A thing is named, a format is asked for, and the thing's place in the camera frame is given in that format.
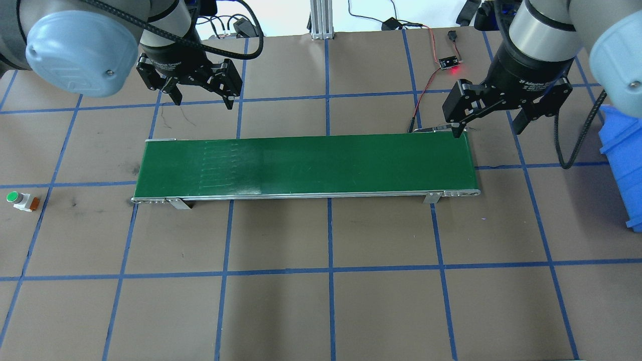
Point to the blue open-front plastic bin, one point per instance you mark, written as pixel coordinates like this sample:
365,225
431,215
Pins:
624,160

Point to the black power adapter brick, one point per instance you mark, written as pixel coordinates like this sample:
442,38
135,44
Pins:
467,12

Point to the small black inline box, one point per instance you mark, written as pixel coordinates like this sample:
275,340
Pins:
389,23

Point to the green conveyor belt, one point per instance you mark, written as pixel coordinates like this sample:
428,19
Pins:
301,165

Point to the black barrel plug lead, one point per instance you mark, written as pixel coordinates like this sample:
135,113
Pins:
451,35

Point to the aluminium profile post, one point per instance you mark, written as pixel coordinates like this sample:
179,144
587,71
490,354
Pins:
321,20

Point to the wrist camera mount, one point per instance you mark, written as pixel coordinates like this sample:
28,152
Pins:
494,15
203,7

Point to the small black circuit board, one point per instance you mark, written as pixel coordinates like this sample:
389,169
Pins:
448,63

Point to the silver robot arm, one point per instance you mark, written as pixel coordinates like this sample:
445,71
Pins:
75,50
541,25

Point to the green push button switch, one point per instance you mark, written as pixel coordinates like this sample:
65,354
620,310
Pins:
21,200

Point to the black charger block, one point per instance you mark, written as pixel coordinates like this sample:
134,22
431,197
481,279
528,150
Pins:
246,26

